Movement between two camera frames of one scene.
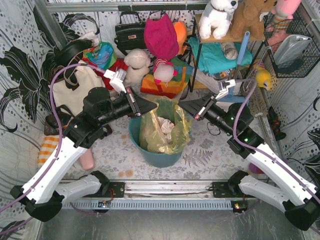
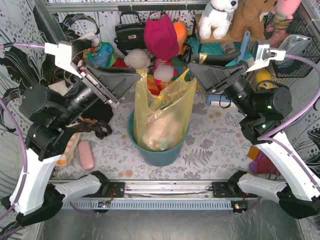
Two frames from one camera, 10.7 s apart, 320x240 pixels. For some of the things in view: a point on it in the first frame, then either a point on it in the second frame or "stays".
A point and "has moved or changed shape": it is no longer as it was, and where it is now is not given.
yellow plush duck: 263,77 stays
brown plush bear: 247,17 stays
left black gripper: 135,104 -> 95,85
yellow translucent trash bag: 166,128 has moved or changed shape
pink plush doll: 163,71 stays
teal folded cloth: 212,58 stays
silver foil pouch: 290,48 stays
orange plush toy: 181,31 stays
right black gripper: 203,108 -> 230,80
